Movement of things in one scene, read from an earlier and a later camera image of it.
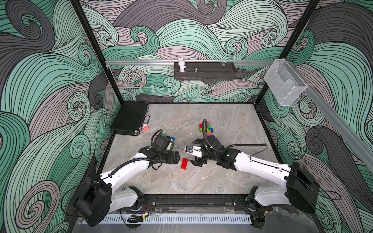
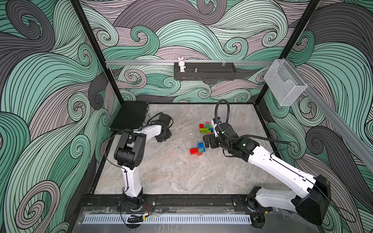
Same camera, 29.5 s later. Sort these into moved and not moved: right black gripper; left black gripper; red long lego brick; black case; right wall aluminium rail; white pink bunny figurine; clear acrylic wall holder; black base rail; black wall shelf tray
Moved: left black gripper; red long lego brick; right black gripper
Not moved: white pink bunny figurine; right wall aluminium rail; black base rail; black wall shelf tray; black case; clear acrylic wall holder
